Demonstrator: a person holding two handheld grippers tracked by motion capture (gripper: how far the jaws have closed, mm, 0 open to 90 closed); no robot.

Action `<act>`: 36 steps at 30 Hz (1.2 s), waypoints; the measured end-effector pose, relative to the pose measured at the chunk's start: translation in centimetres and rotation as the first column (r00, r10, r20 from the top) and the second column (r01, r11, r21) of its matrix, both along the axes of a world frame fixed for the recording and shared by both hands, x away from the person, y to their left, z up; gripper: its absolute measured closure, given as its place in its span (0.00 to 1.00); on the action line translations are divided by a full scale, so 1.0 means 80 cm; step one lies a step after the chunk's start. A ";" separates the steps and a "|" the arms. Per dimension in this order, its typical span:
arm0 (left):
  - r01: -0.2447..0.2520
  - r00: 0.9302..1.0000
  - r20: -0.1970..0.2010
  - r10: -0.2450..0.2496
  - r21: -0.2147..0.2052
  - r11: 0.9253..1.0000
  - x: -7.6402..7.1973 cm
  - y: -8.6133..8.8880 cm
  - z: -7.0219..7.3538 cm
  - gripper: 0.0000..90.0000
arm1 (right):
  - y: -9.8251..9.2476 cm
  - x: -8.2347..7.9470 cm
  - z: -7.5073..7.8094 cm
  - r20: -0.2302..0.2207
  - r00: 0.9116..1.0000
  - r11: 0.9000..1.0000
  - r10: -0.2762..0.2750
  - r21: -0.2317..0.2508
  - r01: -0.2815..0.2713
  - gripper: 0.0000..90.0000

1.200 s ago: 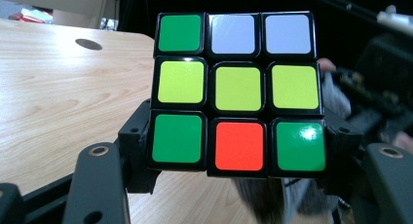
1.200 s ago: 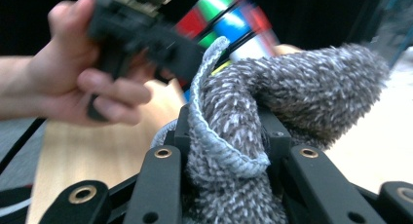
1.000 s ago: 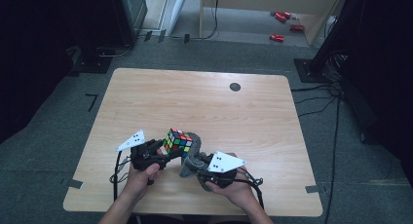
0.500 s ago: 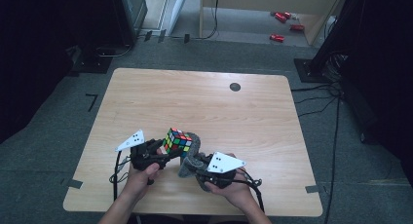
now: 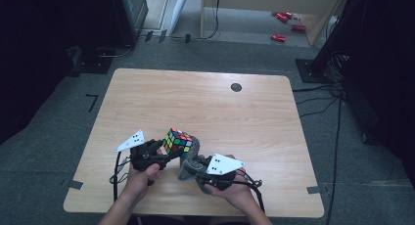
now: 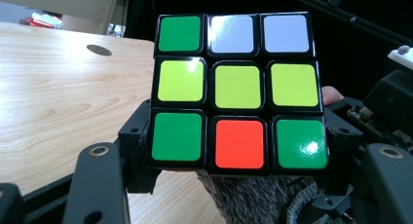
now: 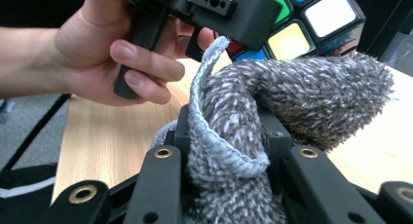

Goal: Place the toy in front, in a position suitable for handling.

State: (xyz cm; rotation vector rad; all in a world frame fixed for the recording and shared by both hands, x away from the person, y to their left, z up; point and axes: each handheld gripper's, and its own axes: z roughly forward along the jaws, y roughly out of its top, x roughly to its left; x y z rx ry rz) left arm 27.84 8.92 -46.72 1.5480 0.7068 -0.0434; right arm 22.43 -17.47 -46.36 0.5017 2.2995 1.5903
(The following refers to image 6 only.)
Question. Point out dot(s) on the multicoloured puzzle cube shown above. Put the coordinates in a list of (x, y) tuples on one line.
[(238, 87)]

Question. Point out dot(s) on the round dark table grommet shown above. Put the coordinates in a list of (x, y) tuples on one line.
[(99, 50)]

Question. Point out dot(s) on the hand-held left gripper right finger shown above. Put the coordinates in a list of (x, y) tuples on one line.
[(344, 139)]

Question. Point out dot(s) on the black metal stand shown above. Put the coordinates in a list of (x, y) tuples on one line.
[(351, 19)]

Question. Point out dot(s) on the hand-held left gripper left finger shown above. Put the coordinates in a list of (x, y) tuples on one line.
[(134, 146)]

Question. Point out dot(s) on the grey fluffy cloth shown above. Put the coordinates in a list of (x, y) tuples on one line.
[(246, 198)]

